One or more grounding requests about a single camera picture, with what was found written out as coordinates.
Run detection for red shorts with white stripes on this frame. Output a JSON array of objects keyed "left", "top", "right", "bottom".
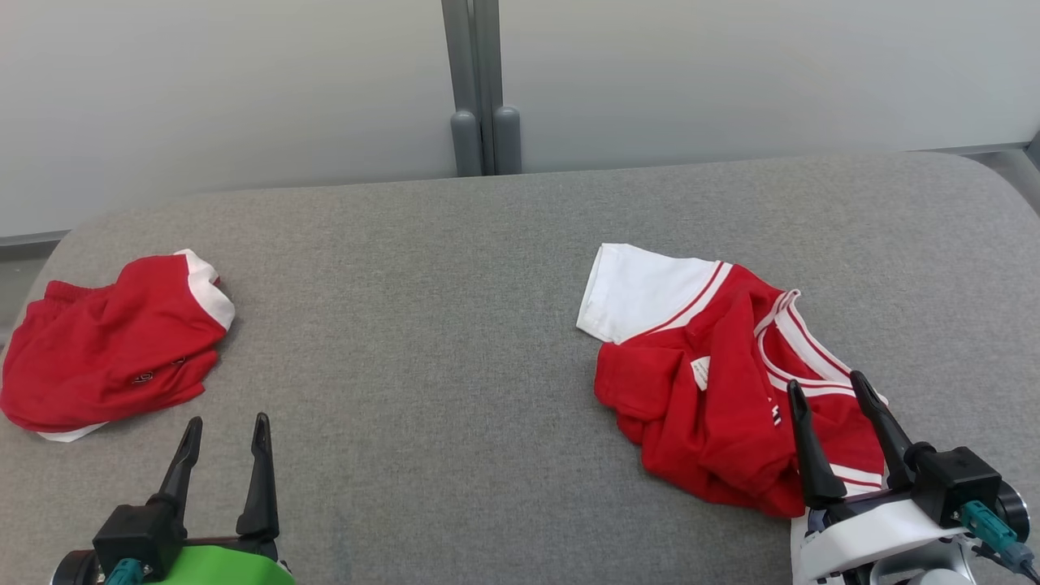
[{"left": 0, "top": 249, "right": 236, "bottom": 444}]

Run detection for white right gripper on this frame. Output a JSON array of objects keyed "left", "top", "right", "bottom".
[{"left": 786, "top": 371, "right": 968, "bottom": 583}]

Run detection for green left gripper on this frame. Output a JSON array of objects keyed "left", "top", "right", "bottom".
[{"left": 148, "top": 413, "right": 296, "bottom": 585}]

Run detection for red and white jersey shirt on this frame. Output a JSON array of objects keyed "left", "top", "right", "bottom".
[{"left": 576, "top": 242, "right": 891, "bottom": 521}]

